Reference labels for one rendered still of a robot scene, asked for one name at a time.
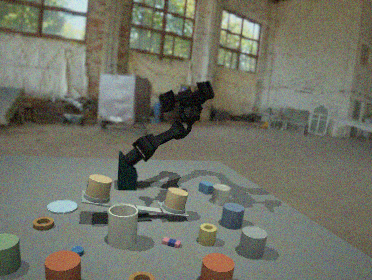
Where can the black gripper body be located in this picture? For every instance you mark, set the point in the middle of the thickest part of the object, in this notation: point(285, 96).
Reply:
point(186, 97)

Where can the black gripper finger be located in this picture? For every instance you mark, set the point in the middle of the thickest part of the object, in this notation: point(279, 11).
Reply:
point(203, 89)
point(169, 100)

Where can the orange cylinder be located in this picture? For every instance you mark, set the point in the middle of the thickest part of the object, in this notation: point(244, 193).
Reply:
point(216, 266)
point(63, 265)

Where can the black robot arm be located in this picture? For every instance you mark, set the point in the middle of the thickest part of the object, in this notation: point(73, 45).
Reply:
point(149, 143)

